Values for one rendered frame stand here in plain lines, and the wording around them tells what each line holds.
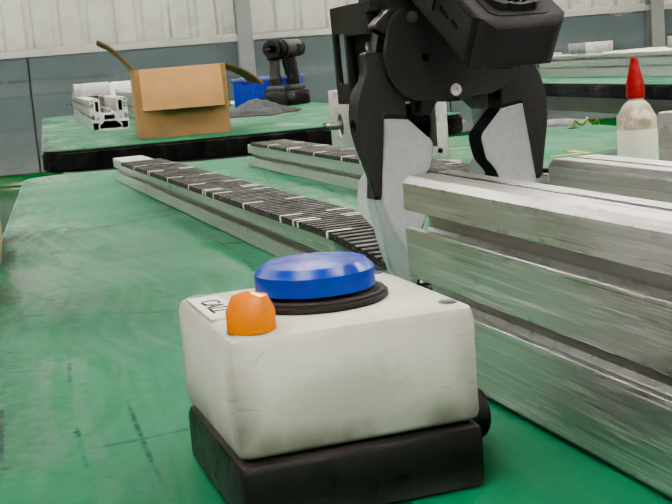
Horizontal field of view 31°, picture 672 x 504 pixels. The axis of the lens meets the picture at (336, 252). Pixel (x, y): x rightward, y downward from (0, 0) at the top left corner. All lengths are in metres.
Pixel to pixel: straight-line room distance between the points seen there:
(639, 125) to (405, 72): 0.59
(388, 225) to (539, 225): 0.19
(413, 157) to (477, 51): 0.09
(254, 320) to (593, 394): 0.12
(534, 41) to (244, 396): 0.24
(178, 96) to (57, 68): 8.84
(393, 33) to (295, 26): 11.12
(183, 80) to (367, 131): 2.06
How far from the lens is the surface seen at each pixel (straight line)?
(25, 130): 11.46
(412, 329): 0.37
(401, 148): 0.60
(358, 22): 0.62
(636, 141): 1.16
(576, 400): 0.42
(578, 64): 4.67
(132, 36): 11.48
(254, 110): 3.41
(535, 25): 0.53
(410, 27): 0.59
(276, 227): 0.87
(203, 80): 2.65
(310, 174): 1.43
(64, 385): 0.57
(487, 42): 0.53
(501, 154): 0.62
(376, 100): 0.59
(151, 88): 2.63
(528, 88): 0.62
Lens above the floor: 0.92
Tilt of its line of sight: 9 degrees down
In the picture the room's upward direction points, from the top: 5 degrees counter-clockwise
